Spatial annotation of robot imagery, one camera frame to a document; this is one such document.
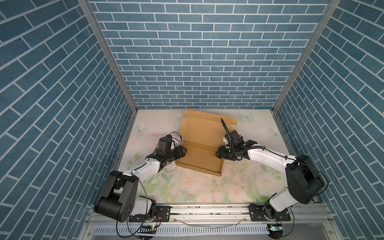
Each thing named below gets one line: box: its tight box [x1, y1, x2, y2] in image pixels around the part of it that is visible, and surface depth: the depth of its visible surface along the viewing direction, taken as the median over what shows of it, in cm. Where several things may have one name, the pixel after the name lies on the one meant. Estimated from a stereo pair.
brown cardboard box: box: [176, 109, 238, 177], surface depth 94 cm
